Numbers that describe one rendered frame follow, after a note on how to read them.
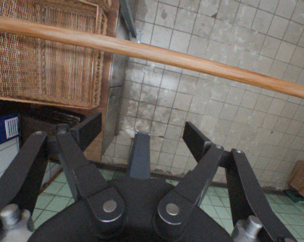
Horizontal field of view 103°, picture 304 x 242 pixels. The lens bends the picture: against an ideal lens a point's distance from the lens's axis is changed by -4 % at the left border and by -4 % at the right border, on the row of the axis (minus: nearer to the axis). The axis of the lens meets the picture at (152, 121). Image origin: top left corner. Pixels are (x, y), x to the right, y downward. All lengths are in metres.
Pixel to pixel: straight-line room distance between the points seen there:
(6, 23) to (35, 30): 0.06
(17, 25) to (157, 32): 1.31
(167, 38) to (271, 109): 1.54
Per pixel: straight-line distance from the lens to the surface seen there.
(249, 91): 1.92
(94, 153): 1.17
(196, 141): 0.17
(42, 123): 0.96
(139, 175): 0.97
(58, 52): 1.10
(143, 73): 1.51
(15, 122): 1.17
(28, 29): 0.40
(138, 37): 1.56
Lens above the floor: 1.50
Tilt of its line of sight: 73 degrees down
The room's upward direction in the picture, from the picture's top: 175 degrees clockwise
